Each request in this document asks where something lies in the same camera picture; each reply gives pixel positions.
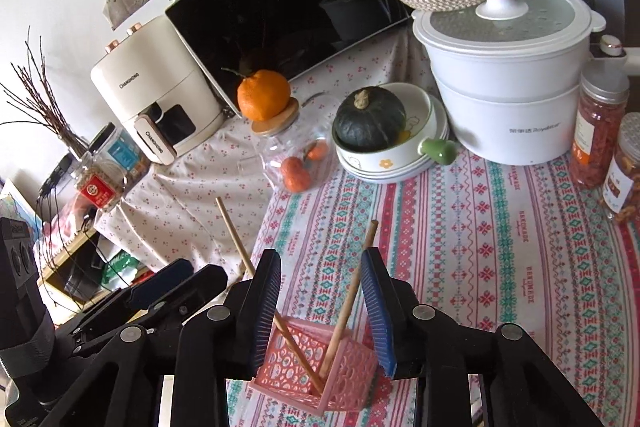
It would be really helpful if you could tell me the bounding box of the plain wooden chopstick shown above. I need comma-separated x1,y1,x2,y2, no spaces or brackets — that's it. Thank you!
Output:
316,219,381,381

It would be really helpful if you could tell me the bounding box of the pink perforated plastic utensil basket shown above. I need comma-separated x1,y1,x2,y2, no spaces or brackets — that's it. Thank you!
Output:
247,315,380,416

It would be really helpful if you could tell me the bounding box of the small floral white tablecloth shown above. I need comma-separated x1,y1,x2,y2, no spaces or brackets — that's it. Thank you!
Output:
94,25,435,277

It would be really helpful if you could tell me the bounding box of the red label glass jar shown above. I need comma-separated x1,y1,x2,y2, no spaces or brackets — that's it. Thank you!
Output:
72,152,128,212

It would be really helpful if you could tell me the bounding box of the striped patterned tablecloth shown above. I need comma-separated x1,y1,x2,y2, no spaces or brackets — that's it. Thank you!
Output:
227,152,639,426

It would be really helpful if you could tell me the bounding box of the blue label black lid jar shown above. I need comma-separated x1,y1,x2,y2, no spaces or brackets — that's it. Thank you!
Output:
89,122,151,192

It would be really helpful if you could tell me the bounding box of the clear glass jar wooden lid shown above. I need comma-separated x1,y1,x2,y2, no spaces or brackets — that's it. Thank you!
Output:
238,92,338,194

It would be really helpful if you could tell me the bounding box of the dark green pumpkin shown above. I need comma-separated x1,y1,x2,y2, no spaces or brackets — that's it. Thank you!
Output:
332,87,407,153

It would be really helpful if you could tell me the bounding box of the cream air fryer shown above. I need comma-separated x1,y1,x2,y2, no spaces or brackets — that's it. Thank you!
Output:
90,15,226,165

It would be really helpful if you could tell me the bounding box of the orange tangerine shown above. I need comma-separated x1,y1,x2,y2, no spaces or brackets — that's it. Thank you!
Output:
226,68,291,122

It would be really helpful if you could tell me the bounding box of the dry twig bunch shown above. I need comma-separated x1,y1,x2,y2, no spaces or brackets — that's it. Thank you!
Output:
1,28,88,159

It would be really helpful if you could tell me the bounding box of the dried hawthorn slices jar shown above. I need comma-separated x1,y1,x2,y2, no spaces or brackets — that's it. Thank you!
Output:
602,112,640,222

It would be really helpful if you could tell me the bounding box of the white electric cooking pot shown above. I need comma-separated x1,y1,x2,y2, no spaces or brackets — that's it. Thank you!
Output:
412,0,607,166

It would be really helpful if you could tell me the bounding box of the red dried fruit jar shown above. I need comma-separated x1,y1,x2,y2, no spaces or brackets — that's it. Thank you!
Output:
570,61,629,190

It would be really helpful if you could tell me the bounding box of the black microwave oven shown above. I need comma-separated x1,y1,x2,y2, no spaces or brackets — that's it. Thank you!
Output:
166,0,408,112

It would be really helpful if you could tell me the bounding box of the white ceramic bowl green handle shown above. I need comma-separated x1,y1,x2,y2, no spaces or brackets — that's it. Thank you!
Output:
333,82,458,184

